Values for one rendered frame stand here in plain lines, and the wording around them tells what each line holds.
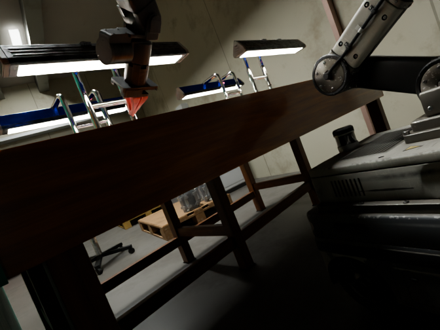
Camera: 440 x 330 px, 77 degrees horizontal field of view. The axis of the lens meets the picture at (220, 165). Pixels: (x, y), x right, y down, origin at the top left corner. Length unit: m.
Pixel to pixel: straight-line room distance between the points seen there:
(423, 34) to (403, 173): 1.83
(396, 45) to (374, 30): 1.92
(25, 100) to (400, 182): 7.19
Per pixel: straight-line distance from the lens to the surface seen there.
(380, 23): 0.90
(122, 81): 0.77
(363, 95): 1.61
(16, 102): 7.42
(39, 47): 0.99
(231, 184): 3.95
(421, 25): 2.52
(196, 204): 2.92
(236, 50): 1.48
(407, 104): 2.84
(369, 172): 0.81
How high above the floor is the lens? 0.64
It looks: 3 degrees down
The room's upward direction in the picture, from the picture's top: 22 degrees counter-clockwise
